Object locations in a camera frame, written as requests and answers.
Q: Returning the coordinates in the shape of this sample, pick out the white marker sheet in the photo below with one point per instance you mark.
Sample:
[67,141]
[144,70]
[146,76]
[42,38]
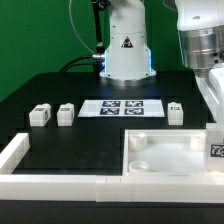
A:
[122,108]

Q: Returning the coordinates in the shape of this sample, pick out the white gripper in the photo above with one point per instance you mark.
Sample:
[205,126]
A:
[212,90]

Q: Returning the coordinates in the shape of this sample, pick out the white U-shaped fence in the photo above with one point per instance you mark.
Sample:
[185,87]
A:
[197,188]

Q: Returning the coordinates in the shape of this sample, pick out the white square table top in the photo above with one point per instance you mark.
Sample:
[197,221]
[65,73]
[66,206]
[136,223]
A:
[175,152]

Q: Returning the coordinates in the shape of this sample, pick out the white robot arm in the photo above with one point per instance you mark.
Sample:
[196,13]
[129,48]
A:
[200,25]

